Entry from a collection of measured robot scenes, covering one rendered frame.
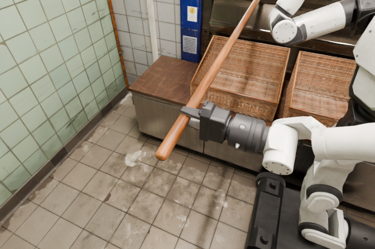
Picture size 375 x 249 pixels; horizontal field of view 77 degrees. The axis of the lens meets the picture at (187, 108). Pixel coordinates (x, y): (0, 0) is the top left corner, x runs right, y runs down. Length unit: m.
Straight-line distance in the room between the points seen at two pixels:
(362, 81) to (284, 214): 1.04
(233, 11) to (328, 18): 0.95
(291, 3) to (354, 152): 0.53
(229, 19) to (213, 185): 1.22
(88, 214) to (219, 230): 0.90
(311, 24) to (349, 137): 0.49
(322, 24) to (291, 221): 1.17
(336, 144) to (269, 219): 1.14
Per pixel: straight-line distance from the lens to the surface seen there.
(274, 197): 1.70
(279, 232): 1.64
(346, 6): 0.96
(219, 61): 0.83
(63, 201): 2.02
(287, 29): 0.88
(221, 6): 1.80
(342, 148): 0.53
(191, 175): 1.91
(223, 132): 0.58
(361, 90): 0.90
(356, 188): 1.87
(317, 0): 1.70
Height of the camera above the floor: 1.63
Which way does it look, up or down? 42 degrees down
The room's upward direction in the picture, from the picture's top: straight up
